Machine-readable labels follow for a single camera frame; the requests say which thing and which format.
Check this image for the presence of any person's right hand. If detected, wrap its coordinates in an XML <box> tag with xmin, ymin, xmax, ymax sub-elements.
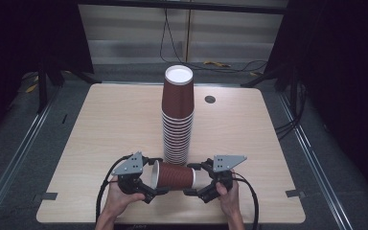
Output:
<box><xmin>215</xmin><ymin>170</ymin><xmax>242</xmax><ymax>219</ymax></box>

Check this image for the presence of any dark curtain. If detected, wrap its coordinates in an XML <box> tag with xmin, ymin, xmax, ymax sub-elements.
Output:
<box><xmin>0</xmin><ymin>0</ymin><xmax>95</xmax><ymax>147</ymax></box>
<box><xmin>264</xmin><ymin>0</ymin><xmax>368</xmax><ymax>200</ymax></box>

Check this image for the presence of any long yellow floor tape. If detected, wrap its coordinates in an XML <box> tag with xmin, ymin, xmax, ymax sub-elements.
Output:
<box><xmin>202</xmin><ymin>59</ymin><xmax>232</xmax><ymax>69</ymax></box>

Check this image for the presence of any single brown paper cup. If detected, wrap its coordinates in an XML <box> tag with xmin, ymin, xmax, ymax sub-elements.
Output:
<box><xmin>150</xmin><ymin>160</ymin><xmax>197</xmax><ymax>192</ymax></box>

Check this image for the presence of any black metal stand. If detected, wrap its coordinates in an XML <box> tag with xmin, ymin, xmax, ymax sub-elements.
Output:
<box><xmin>35</xmin><ymin>57</ymin><xmax>102</xmax><ymax>115</ymax></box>
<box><xmin>240</xmin><ymin>63</ymin><xmax>301</xmax><ymax>94</ymax></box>

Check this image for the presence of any grey tape strip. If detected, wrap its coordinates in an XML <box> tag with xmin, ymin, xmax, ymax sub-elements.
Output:
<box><xmin>285</xmin><ymin>189</ymin><xmax>307</xmax><ymax>198</ymax></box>
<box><xmin>33</xmin><ymin>192</ymin><xmax>58</xmax><ymax>201</ymax></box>

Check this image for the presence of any hanging black cable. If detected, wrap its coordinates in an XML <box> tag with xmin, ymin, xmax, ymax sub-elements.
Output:
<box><xmin>158</xmin><ymin>8</ymin><xmax>186</xmax><ymax>64</ymax></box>

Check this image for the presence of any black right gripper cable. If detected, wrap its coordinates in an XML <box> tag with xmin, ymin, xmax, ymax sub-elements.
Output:
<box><xmin>232</xmin><ymin>172</ymin><xmax>261</xmax><ymax>230</ymax></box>

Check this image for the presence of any metal floor rail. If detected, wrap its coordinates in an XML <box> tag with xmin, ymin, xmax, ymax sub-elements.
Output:
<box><xmin>0</xmin><ymin>87</ymin><xmax>61</xmax><ymax>224</ymax></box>
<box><xmin>277</xmin><ymin>92</ymin><xmax>355</xmax><ymax>230</ymax></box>

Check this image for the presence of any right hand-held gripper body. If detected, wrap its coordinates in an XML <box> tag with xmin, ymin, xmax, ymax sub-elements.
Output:
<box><xmin>203</xmin><ymin>154</ymin><xmax>248</xmax><ymax>196</ymax></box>

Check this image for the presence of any black overhead bar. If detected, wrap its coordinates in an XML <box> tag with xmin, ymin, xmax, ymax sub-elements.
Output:
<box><xmin>76</xmin><ymin>0</ymin><xmax>289</xmax><ymax>15</ymax></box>

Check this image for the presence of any person's left hand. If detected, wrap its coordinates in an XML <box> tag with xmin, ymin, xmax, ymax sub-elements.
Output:
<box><xmin>103</xmin><ymin>176</ymin><xmax>147</xmax><ymax>222</ymax></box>

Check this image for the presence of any bundle of black cables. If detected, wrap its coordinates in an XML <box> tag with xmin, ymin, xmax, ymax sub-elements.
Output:
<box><xmin>274</xmin><ymin>80</ymin><xmax>309</xmax><ymax>142</ymax></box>

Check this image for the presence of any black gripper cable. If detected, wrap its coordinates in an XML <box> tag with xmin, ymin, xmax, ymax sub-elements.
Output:
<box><xmin>232</xmin><ymin>172</ymin><xmax>261</xmax><ymax>230</ymax></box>
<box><xmin>94</xmin><ymin>153</ymin><xmax>134</xmax><ymax>225</ymax></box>

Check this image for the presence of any stack of brown paper cups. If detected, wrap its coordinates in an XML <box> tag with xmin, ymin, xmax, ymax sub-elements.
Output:
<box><xmin>161</xmin><ymin>64</ymin><xmax>196</xmax><ymax>167</ymax></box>

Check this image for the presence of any black floor cable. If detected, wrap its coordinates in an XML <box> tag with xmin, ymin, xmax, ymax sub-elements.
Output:
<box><xmin>191</xmin><ymin>58</ymin><xmax>268</xmax><ymax>74</ymax></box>

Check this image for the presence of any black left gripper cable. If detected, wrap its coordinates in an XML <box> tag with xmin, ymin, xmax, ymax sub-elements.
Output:
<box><xmin>94</xmin><ymin>153</ymin><xmax>134</xmax><ymax>225</ymax></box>

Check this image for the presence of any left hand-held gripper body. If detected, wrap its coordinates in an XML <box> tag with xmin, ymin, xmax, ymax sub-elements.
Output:
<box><xmin>110</xmin><ymin>150</ymin><xmax>150</xmax><ymax>196</ymax></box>

